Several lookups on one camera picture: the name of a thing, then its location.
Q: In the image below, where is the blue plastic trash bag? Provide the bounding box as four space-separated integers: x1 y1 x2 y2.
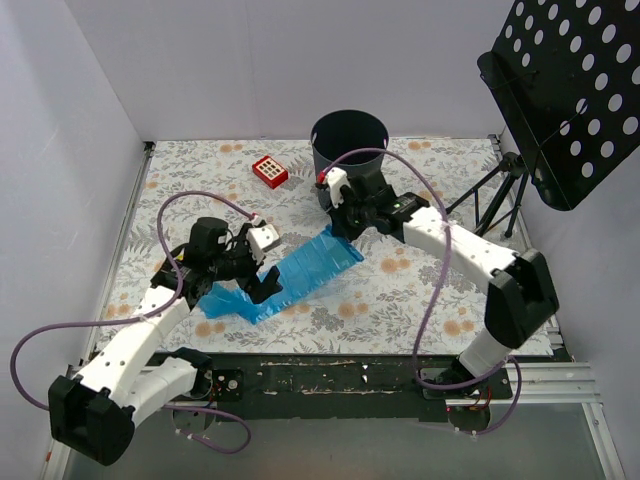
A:
198 228 364 325

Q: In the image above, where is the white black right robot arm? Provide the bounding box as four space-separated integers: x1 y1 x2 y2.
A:
318 168 559 398

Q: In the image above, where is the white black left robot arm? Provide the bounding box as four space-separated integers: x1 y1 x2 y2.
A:
48 217 282 466

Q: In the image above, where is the dark grey trash bin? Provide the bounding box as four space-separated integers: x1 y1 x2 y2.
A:
311 110 390 212

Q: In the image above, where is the red toy block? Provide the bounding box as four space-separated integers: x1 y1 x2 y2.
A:
252 156 289 189

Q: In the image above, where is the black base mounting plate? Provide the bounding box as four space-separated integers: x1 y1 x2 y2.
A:
155 352 514 424

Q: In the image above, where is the black perforated music stand tray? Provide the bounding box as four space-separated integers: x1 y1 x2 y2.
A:
477 1 639 211

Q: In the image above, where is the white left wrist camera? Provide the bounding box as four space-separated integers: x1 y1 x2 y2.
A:
246 215 280 264

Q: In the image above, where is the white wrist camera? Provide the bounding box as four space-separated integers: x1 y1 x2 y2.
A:
316 167 350 210
246 215 280 264

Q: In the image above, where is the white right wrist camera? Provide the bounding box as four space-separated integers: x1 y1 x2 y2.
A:
316 167 350 210

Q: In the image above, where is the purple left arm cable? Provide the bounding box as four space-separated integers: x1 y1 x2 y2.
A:
9 191 254 455

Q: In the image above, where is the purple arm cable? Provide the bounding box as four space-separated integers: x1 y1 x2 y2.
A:
319 148 525 435
9 191 254 455

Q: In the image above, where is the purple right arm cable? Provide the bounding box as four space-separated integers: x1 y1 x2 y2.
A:
319 148 525 435

